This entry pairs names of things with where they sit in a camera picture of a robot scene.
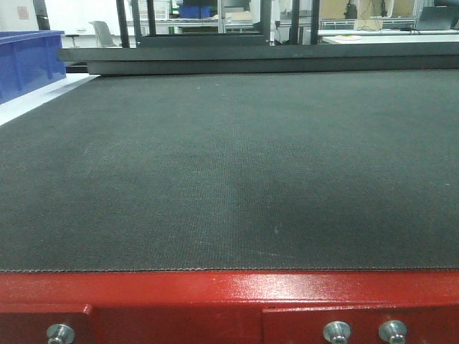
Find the dark grey conveyor end frame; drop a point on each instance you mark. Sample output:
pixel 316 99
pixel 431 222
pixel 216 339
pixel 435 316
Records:
pixel 277 59

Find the grey office chair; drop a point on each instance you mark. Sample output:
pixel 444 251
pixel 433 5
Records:
pixel 103 34

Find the black conveyor belt mat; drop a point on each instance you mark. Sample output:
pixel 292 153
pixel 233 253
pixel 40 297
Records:
pixel 348 170

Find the red metal conveyor frame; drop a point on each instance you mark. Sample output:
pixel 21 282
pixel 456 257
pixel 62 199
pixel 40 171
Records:
pixel 228 307

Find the silver bolt right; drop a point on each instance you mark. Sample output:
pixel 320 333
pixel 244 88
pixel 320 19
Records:
pixel 393 332

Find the silver bolt middle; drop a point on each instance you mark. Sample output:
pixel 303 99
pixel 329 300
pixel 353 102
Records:
pixel 337 332

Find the silver bolt left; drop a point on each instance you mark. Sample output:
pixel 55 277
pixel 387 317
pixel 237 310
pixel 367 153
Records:
pixel 60 334

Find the white background table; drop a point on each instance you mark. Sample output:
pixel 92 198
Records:
pixel 386 36

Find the large blue plastic bin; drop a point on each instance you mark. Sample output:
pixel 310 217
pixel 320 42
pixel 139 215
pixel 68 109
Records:
pixel 29 61

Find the blue crate in background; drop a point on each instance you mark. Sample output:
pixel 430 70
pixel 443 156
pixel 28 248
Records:
pixel 194 11

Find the silver bolt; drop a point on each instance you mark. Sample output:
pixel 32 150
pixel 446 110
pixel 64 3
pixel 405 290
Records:
pixel 393 332
pixel 337 332
pixel 60 334

